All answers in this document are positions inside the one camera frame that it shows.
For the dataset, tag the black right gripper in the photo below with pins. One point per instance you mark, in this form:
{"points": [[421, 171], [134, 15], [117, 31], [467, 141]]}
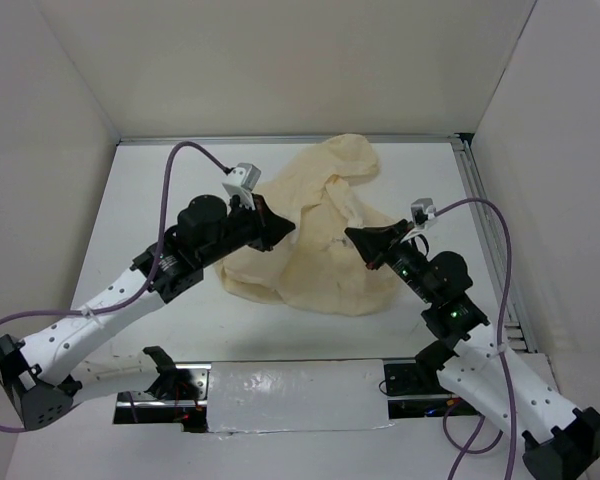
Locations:
{"points": [[376, 243]]}

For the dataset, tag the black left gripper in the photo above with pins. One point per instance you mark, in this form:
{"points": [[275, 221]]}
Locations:
{"points": [[269, 227]]}

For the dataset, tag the cream yellow zip jacket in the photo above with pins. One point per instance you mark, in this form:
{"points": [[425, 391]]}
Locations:
{"points": [[316, 267]]}

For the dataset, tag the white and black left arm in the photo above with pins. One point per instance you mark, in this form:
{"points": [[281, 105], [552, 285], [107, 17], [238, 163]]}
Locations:
{"points": [[46, 374]]}

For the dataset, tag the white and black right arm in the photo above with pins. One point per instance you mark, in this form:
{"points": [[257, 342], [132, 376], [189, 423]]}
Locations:
{"points": [[561, 441]]}

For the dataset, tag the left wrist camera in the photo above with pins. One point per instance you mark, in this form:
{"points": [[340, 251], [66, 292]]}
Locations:
{"points": [[241, 181]]}

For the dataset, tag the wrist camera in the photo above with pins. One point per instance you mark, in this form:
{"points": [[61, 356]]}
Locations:
{"points": [[423, 214], [241, 181]]}

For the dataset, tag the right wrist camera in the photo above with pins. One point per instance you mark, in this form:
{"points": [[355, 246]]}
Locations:
{"points": [[423, 214]]}

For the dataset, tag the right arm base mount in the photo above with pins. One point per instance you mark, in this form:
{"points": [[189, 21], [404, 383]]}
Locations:
{"points": [[411, 394]]}

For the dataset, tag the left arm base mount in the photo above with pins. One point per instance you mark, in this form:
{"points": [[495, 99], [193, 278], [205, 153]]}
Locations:
{"points": [[178, 395]]}

